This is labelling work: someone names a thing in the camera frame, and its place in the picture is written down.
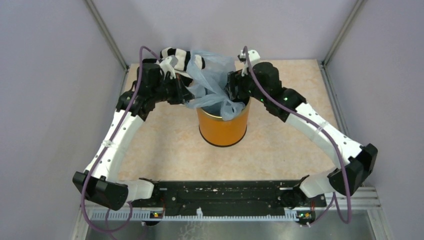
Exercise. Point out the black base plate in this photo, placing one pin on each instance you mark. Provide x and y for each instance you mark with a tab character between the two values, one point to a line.
227	198

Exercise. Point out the aluminium corner post left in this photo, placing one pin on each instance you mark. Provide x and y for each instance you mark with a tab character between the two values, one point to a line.
104	30

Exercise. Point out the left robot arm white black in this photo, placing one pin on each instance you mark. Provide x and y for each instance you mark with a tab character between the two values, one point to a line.
99	182

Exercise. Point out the aluminium corner post right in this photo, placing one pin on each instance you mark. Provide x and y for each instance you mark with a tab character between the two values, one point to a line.
357	7

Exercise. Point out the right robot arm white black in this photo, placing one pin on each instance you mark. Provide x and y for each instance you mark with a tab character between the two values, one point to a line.
353	161

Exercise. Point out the black white striped cloth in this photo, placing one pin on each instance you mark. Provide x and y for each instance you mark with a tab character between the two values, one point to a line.
179	61

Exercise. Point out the translucent blue plastic bag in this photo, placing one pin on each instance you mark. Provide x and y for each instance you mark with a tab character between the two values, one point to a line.
209	73

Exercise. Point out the orange trash bin gold rim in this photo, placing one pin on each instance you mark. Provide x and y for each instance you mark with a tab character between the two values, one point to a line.
219	133

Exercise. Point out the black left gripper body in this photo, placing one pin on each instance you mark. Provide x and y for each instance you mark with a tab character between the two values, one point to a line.
166	90

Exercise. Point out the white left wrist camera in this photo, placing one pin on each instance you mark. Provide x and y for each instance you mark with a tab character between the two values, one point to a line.
167	64

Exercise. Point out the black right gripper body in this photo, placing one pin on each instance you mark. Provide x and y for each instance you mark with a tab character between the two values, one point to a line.
245	86

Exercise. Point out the aluminium frame rail front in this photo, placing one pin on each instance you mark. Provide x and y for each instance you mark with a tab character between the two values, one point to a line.
303	223

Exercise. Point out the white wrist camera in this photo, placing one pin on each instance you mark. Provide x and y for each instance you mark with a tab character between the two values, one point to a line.
250	58
167	64

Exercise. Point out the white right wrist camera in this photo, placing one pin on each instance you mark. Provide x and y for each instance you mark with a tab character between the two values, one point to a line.
250	58

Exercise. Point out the aluminium corner post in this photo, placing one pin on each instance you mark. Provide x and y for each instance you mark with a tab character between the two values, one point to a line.
104	30
357	7

